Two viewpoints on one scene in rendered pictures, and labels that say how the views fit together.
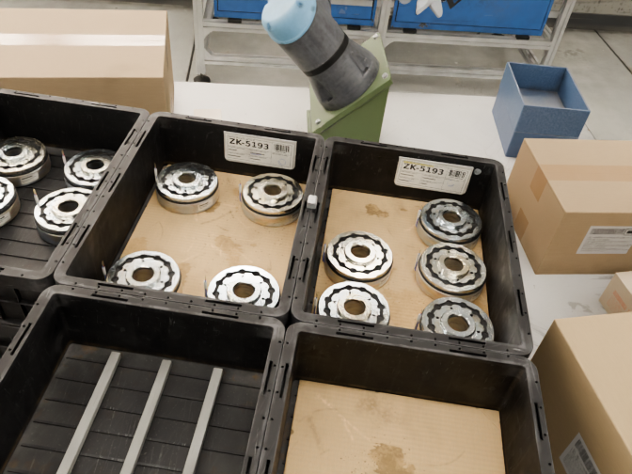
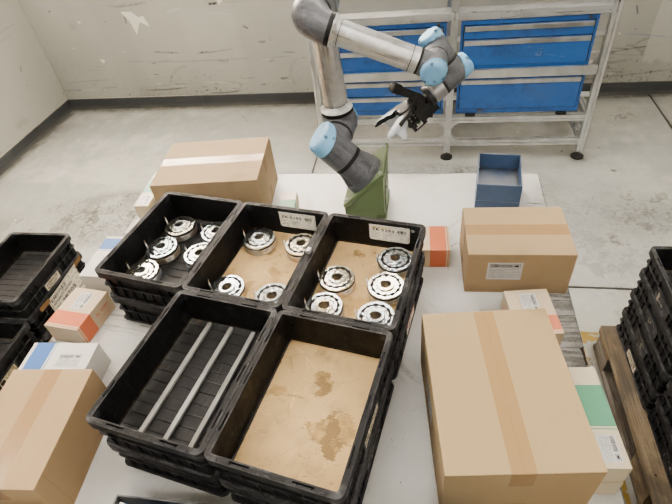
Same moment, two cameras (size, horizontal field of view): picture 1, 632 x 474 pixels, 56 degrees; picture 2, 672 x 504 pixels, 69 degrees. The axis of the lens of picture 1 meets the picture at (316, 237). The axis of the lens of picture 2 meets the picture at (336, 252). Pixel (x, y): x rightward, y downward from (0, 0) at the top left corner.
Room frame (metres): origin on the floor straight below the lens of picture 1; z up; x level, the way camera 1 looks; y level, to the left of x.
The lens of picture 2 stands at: (-0.27, -0.43, 1.87)
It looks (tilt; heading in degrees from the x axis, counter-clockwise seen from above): 43 degrees down; 21
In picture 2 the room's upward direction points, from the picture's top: 8 degrees counter-clockwise
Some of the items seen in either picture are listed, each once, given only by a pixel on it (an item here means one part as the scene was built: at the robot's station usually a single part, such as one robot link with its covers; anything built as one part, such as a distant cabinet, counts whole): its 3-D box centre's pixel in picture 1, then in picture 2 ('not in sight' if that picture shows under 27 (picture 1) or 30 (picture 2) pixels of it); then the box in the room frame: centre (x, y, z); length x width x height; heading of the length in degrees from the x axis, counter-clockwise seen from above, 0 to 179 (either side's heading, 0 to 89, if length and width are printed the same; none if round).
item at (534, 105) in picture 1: (542, 98); (498, 177); (1.29, -0.49, 0.81); 0.20 x 0.15 x 0.07; 2
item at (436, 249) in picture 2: not in sight; (424, 246); (0.95, -0.28, 0.74); 0.16 x 0.12 x 0.07; 100
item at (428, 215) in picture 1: (450, 219); (395, 259); (0.75, -0.22, 0.86); 0.10 x 0.10 x 0.01
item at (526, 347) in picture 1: (411, 232); (358, 266); (0.64, -0.14, 0.92); 0.40 x 0.30 x 0.02; 177
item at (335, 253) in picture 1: (359, 254); (336, 278); (0.65, -0.07, 0.86); 0.10 x 0.10 x 0.01
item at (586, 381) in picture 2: not in sight; (593, 420); (0.38, -0.74, 0.79); 0.24 x 0.06 x 0.06; 12
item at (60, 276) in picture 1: (209, 202); (260, 250); (0.66, 0.16, 0.92); 0.40 x 0.30 x 0.02; 177
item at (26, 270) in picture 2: not in sight; (40, 300); (0.72, 1.37, 0.37); 0.40 x 0.30 x 0.45; 7
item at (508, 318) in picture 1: (404, 257); (359, 279); (0.64, -0.14, 0.87); 0.40 x 0.30 x 0.11; 177
